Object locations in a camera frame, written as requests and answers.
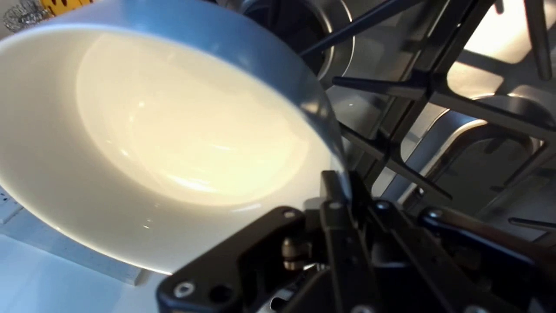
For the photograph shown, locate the black cast iron stove grate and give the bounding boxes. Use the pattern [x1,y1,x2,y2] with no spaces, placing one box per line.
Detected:
[298,0,556,233]

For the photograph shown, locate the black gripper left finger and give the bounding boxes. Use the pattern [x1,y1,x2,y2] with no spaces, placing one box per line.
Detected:
[154,168,376,313]

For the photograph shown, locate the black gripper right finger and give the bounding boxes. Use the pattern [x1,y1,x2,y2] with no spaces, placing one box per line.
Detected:
[345,170,556,313]

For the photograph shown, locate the black wire dish rack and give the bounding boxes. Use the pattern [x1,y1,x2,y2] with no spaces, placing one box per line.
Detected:
[236,0,556,245]

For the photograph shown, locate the small yellow object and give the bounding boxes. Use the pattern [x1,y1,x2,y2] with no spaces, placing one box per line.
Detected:
[37,0,95,17]

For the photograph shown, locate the white ceramic bowl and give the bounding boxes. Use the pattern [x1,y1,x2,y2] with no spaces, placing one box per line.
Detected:
[0,0,352,278]

